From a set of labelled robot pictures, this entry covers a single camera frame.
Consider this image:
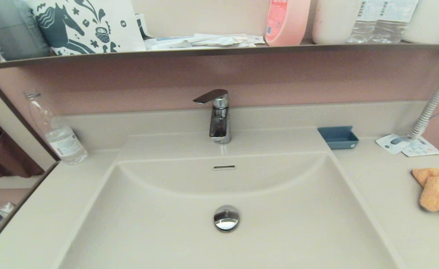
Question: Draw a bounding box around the chrome sink faucet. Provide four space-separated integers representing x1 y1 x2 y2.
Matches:
193 89 232 145

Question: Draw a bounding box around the beige sink basin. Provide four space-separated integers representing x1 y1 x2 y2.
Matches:
52 151 407 269

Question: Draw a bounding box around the chrome drain stopper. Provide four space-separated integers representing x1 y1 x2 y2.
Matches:
214 204 240 232

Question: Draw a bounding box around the pile of white sachets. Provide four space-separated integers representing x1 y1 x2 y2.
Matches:
144 33 265 50

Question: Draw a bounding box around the blue soap dish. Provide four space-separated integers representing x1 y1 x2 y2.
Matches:
317 126 359 150

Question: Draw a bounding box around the pink lotion bottle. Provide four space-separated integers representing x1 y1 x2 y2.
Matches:
264 0 311 47

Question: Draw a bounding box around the white bag with horse print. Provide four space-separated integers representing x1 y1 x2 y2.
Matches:
25 0 146 56

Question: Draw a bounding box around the clear bottle without cap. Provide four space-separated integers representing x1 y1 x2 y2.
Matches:
23 90 88 166

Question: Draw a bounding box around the white ceramic container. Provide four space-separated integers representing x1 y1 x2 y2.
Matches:
311 0 362 45

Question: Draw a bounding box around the white card with grey print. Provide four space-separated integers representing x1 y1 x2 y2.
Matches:
375 134 410 155

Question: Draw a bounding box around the clear labelled water bottle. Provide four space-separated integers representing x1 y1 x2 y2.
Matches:
346 0 382 44
371 0 418 43

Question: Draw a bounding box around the white paper leaflet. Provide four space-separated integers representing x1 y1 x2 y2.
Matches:
402 136 439 157

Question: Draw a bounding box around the brown hanging towel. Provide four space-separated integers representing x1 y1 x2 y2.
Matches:
0 108 45 178

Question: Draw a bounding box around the grey container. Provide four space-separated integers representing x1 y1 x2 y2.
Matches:
0 0 51 62

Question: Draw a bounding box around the white ribbed mug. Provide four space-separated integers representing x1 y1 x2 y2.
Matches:
402 0 439 44

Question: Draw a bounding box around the brown wall shelf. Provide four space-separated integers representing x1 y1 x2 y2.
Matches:
0 41 439 72

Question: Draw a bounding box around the white coiled hose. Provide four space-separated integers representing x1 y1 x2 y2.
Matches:
409 56 439 140

